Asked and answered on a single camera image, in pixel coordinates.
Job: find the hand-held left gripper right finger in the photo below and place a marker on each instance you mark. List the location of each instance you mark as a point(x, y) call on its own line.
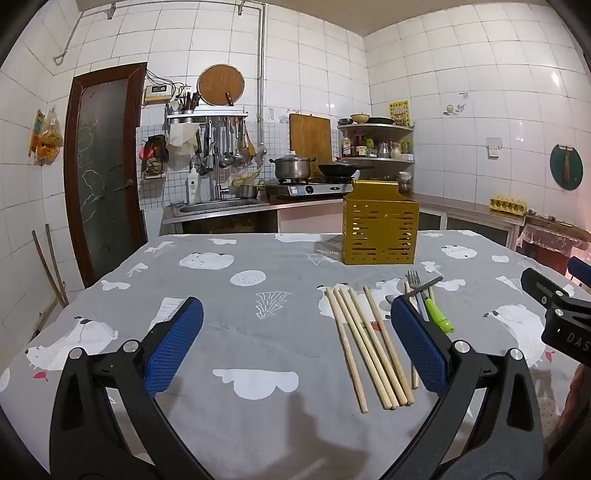
point(418, 344)

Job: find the beige bowl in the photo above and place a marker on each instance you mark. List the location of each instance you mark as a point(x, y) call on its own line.
point(359, 117)

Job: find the steel gas stove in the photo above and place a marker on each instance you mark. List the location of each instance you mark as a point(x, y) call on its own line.
point(304, 189)

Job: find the steel cooking pot with lid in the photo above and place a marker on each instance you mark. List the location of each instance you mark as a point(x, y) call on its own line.
point(292, 168)

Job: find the wall basket with red items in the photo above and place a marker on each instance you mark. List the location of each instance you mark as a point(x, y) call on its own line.
point(154, 154)

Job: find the steel kitchen sink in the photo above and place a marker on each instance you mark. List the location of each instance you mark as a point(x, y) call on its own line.
point(221, 206)

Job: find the black flat pan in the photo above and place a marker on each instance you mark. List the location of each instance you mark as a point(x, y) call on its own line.
point(382, 121)

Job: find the yellow wall poster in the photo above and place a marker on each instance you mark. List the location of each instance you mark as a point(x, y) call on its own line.
point(399, 114)

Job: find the row of hanging kitchen utensils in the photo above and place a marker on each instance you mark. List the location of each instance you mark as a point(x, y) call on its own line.
point(226, 145)

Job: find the grey printed tablecloth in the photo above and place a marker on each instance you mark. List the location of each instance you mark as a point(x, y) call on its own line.
point(258, 332)

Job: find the kitchen counter with cabinets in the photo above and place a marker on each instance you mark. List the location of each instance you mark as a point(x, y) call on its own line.
point(461, 207)

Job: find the steel wall utensil rack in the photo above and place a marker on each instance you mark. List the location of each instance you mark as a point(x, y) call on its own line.
point(207, 115)

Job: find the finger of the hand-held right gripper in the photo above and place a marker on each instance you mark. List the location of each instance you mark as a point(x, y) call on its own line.
point(581, 268)
point(542, 285)

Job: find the green round wall board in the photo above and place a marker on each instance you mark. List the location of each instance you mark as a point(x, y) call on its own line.
point(566, 166)

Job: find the metal spoon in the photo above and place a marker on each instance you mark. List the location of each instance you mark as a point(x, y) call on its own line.
point(431, 282)

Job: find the small steel saucepan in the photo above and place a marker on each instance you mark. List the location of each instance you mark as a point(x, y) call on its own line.
point(248, 191)

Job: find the yellow egg carton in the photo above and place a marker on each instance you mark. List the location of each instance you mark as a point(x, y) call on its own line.
point(508, 205)

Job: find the white wall outlet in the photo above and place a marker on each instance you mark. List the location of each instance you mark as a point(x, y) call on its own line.
point(494, 148)

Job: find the row of condiment bottles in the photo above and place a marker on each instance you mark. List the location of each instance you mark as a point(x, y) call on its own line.
point(369, 147)

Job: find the hanging bag of oranges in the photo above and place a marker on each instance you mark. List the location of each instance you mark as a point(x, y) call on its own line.
point(47, 138)

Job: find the steel faucet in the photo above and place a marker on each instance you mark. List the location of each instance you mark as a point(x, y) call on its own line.
point(218, 184)

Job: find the brown wooden glass door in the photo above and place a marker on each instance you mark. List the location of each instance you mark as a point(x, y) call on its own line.
point(106, 184)

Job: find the glass jar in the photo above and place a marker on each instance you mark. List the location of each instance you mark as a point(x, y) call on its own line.
point(405, 182)

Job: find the leaning wooden sticks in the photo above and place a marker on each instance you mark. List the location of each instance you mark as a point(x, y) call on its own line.
point(48, 267)

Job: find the white soap bottle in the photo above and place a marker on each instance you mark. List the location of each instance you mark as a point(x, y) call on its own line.
point(191, 187)

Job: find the wall hooks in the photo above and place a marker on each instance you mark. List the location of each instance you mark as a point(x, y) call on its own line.
point(455, 108)

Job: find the metal fork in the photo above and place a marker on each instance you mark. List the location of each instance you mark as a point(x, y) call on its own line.
point(412, 279)

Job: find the person's right forearm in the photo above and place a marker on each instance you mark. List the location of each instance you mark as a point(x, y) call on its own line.
point(579, 397)

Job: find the gold perforated utensil holder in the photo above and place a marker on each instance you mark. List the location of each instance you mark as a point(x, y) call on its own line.
point(378, 230)

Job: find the red cabinet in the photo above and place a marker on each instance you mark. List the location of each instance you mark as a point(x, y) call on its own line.
point(549, 261)

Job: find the black wok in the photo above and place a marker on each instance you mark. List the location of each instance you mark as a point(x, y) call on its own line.
point(338, 170)

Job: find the white hanging cloth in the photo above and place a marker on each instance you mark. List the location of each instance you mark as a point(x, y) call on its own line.
point(181, 138)

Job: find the steel corner shelf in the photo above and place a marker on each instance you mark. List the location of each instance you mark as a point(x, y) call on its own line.
point(376, 159)

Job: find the round wooden board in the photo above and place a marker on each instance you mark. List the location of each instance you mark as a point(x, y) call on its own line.
point(220, 85)

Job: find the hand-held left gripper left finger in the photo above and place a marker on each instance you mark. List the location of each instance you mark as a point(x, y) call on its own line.
point(178, 344)

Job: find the white electrical wall box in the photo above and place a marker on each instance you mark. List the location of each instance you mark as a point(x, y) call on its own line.
point(156, 93)

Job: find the rectangular wooden cutting board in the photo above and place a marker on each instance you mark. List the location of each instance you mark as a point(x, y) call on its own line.
point(310, 138)

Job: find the side table with plastic sheet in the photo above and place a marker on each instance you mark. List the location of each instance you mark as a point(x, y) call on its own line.
point(554, 235)

